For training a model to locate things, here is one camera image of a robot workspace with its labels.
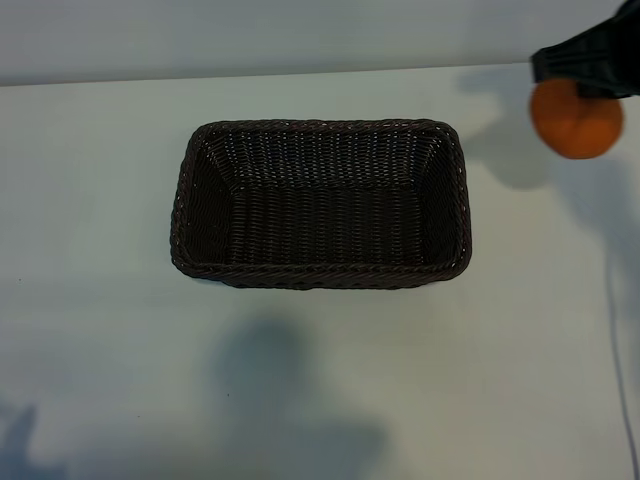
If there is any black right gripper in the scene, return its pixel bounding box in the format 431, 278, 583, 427
530, 0, 640, 100

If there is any orange fruit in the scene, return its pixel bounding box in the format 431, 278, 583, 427
529, 78, 625, 161

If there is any dark brown wicker basket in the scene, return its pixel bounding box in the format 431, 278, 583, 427
168, 118, 474, 291

